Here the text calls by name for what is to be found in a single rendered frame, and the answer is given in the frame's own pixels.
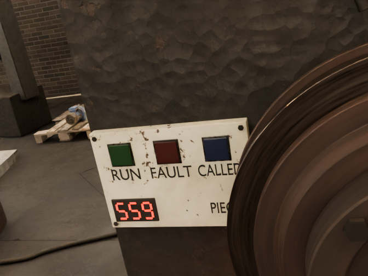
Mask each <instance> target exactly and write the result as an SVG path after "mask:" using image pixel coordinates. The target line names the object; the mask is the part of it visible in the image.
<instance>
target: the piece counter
mask: <svg viewBox="0 0 368 276"><path fill-rule="evenodd" d="M131 204H136V202H132V203H130V204H128V206H129V210H131V207H130V205H131ZM143 204H149V202H143ZM143 204H141V206H142V209H143V210H144V207H143ZM118 205H123V203H117V205H116V209H117V210H118ZM149 205H150V209H151V210H152V204H149ZM151 210H145V212H146V211H151ZM119 212H125V210H119ZM131 212H138V210H131ZM125 214H126V218H120V219H121V220H127V218H128V213H127V212H125ZM138 214H139V217H141V214H140V212H138ZM151 214H152V217H154V214H153V211H151ZM139 217H133V219H134V220H139V219H140V218H139ZM152 217H147V218H146V219H153V218H152Z"/></svg>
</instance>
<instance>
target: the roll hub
mask: <svg viewBox="0 0 368 276"><path fill-rule="evenodd" d="M349 218H364V219H365V221H366V222H367V223H368V171H366V172H364V173H363V174H361V175H359V176H358V177H356V178H355V179H353V180H352V181H351V182H349V183H348V184H346V185H345V186H344V187H343V188H342V189H341V190H339V191H338V192H337V193H336V194H335V195H334V196H333V197H332V198H331V200H330V201H329V202H328V203H327V204H326V205H325V207H324V208H323V209H322V211H321V213H320V214H319V216H318V217H317V219H316V221H315V223H314V225H313V227H312V230H311V232H310V235H309V238H308V241H307V247H306V254H305V268H306V276H368V238H367V240H366V241H350V240H349V239H348V238H347V236H346V235H345V234H344V233H343V229H342V228H343V226H344V225H345V224H346V222H347V221H348V219H349Z"/></svg>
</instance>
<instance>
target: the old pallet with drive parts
mask: <svg viewBox="0 0 368 276"><path fill-rule="evenodd" d="M69 113H70V112H69V110H67V111H66V112H64V113H63V114H61V115H59V116H58V117H56V118H55V119H53V120H52V121H55V122H56V123H55V124H56V125H55V126H54V127H52V128H51V129H50V130H42V131H38V132H37V133H35V134H34V137H35V139H36V143H43V142H45V141H46V140H47V139H49V138H51V137H52V136H53V135H55V134H58V136H59V139H60V141H70V140H72V139H73V138H74V137H75V136H77V135H78V134H79V133H80V132H82V131H87V136H88V139H90V137H89V134H90V133H91V132H90V128H89V123H88V120H79V121H78V122H77V123H75V124H74V125H69V124H68V123H67V122H66V120H65V117H66V115H68V114H69Z"/></svg>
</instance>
